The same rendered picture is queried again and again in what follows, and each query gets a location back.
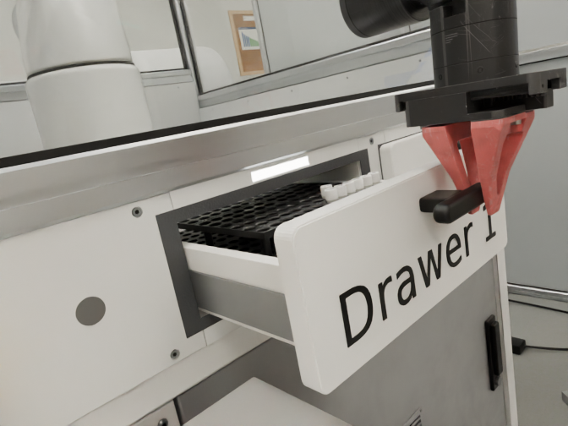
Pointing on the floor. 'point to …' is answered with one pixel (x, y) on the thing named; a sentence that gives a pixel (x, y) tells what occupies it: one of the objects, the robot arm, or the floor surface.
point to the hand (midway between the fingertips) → (483, 202)
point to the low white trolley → (263, 409)
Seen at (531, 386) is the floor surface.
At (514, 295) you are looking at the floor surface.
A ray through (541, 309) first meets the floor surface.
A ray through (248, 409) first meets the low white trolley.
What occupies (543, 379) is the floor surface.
